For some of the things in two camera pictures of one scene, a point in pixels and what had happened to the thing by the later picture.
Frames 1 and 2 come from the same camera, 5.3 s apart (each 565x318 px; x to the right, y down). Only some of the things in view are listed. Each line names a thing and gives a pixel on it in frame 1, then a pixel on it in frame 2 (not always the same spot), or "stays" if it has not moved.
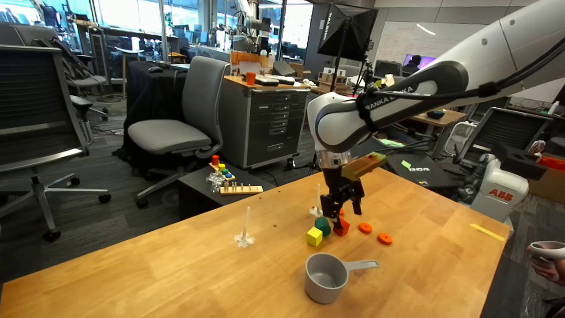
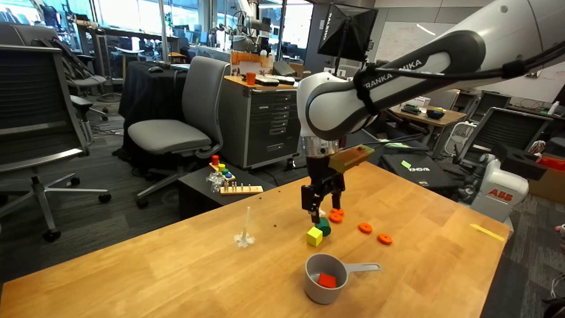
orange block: x=342 y=226 -> x=328 y=279
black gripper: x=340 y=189 -> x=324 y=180
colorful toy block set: x=222 y=180 stays
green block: x=324 y=224 stays
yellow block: x=315 y=235 stays
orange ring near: x=384 y=238 stays
